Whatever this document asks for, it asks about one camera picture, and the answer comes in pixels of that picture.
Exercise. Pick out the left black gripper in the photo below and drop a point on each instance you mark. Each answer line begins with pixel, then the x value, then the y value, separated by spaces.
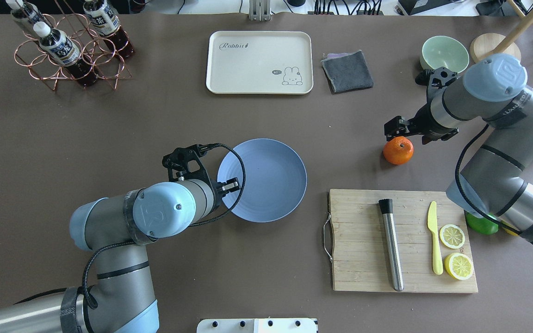
pixel 220 188

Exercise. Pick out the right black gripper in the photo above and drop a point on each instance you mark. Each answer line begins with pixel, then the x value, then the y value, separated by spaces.
pixel 422 122

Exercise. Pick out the orange mandarin fruit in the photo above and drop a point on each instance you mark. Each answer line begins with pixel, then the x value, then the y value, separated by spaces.
pixel 398 151

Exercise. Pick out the blue round plate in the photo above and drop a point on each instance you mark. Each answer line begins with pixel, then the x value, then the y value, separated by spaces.
pixel 276 180

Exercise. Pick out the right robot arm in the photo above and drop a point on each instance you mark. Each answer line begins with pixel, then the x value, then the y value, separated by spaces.
pixel 495 90

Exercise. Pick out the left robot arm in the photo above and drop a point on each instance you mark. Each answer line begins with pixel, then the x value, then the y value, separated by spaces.
pixel 117 293

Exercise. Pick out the steel muddler black tip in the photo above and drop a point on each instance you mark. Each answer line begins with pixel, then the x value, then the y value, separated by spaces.
pixel 386 208

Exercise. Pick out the grey folded cloth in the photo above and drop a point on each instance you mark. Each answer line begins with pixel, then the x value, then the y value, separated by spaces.
pixel 347 71

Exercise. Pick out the yellow plastic knife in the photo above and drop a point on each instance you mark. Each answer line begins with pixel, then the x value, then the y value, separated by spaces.
pixel 432 225

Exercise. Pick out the mint green bowl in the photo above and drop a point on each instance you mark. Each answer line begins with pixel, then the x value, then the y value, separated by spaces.
pixel 444 51

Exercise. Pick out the upper lemon slice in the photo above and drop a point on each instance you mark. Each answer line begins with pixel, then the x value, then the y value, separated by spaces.
pixel 452 236

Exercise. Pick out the lemon slice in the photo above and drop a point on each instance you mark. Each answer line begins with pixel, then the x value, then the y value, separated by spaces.
pixel 458 266
pixel 452 236

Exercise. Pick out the cream rabbit tray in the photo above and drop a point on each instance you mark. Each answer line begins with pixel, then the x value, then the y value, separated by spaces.
pixel 259 62

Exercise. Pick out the wooden cutting board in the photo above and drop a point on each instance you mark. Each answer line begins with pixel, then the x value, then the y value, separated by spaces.
pixel 360 259

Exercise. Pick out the wooden cup stand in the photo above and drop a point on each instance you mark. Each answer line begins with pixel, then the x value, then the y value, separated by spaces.
pixel 492 43

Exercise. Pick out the green lime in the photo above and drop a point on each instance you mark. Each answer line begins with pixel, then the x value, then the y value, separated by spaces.
pixel 481 225

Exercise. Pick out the lower lemon slice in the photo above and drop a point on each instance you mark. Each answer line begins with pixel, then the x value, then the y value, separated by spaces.
pixel 458 266

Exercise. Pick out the lower whole lemon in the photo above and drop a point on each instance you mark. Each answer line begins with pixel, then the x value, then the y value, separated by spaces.
pixel 509 229

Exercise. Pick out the tea bottle back right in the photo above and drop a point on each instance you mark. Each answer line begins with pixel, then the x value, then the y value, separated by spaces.
pixel 106 23

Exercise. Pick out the tea bottle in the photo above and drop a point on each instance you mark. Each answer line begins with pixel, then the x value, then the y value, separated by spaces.
pixel 106 23
pixel 26 15
pixel 65 53

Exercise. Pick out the tea bottle front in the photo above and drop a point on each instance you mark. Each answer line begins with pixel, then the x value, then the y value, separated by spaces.
pixel 65 53

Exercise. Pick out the tea bottle back left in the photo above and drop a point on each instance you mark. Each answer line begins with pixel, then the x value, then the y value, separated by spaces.
pixel 26 15

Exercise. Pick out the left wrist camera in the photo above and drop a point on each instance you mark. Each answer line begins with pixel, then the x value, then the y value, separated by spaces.
pixel 185 163

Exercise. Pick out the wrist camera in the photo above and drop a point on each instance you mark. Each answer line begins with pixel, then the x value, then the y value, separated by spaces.
pixel 436 80
pixel 185 163

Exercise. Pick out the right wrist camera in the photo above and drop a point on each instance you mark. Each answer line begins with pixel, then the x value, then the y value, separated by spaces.
pixel 436 80

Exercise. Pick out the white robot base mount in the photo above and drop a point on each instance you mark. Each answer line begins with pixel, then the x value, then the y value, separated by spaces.
pixel 258 325

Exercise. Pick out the copper wire bottle rack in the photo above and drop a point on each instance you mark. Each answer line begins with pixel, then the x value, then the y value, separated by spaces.
pixel 81 47

